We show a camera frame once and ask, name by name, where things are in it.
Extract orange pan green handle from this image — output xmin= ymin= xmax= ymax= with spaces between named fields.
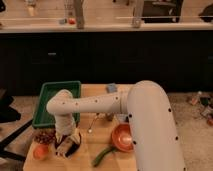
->
xmin=92 ymin=123 xmax=133 ymax=167

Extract small metal cup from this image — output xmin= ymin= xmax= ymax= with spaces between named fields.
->
xmin=105 ymin=113 xmax=114 ymax=121

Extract blue cloth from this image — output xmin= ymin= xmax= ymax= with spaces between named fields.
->
xmin=116 ymin=114 xmax=128 ymax=123

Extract blue sponge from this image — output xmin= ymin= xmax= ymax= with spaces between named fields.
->
xmin=106 ymin=83 xmax=117 ymax=93

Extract bunch of brown grapes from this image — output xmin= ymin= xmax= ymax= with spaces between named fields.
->
xmin=34 ymin=130 xmax=55 ymax=145

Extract dark brown bowl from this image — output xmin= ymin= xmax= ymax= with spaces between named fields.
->
xmin=55 ymin=133 xmax=81 ymax=158

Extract metal spoon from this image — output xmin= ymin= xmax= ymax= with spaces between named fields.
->
xmin=87 ymin=113 xmax=100 ymax=133

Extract orange fruit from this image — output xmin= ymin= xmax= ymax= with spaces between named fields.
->
xmin=33 ymin=144 xmax=49 ymax=160

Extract green plastic tray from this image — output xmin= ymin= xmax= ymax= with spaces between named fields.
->
xmin=32 ymin=81 xmax=81 ymax=129

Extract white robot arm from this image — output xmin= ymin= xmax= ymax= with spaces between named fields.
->
xmin=46 ymin=80 xmax=186 ymax=171

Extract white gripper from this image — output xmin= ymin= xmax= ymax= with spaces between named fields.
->
xmin=55 ymin=114 xmax=81 ymax=144

